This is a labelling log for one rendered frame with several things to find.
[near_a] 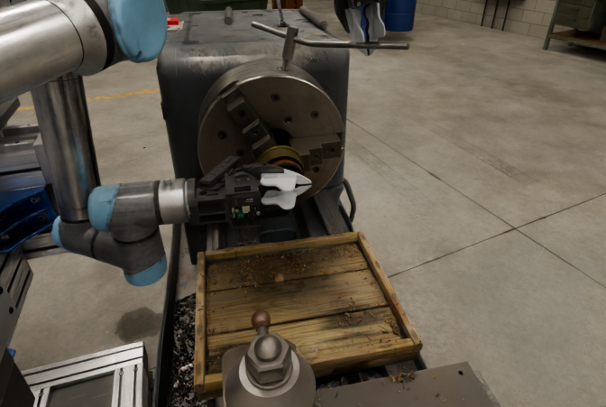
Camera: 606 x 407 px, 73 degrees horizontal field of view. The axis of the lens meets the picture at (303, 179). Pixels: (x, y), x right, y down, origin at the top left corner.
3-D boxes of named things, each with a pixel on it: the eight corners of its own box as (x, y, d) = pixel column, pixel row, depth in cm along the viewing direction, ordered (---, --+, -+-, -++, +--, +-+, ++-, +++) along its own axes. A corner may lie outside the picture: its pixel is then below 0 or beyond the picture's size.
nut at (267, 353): (243, 352, 36) (241, 325, 34) (288, 344, 36) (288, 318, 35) (247, 394, 32) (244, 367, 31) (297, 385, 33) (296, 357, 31)
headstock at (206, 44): (181, 120, 156) (164, 11, 136) (303, 111, 164) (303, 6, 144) (170, 206, 106) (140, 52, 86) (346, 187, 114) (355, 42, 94)
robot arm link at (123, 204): (105, 217, 72) (93, 176, 68) (169, 211, 74) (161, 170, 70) (95, 245, 66) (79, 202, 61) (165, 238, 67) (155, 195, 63)
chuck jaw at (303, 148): (285, 130, 88) (338, 124, 90) (286, 151, 90) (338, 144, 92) (294, 152, 78) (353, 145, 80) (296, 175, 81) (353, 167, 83)
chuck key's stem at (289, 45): (274, 82, 84) (285, 24, 78) (280, 81, 85) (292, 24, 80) (282, 86, 83) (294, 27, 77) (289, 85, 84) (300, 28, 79)
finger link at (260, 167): (285, 188, 72) (235, 193, 71) (283, 183, 74) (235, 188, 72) (284, 165, 70) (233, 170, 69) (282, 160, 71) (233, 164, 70)
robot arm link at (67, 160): (-38, -39, 55) (42, 261, 75) (20, -38, 51) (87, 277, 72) (41, -33, 65) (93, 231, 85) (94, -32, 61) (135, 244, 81)
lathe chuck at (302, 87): (191, 184, 96) (206, 50, 82) (316, 195, 105) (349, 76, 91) (190, 205, 89) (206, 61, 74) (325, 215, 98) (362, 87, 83)
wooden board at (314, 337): (199, 266, 86) (197, 251, 84) (361, 244, 92) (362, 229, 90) (197, 402, 61) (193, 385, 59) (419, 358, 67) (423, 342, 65)
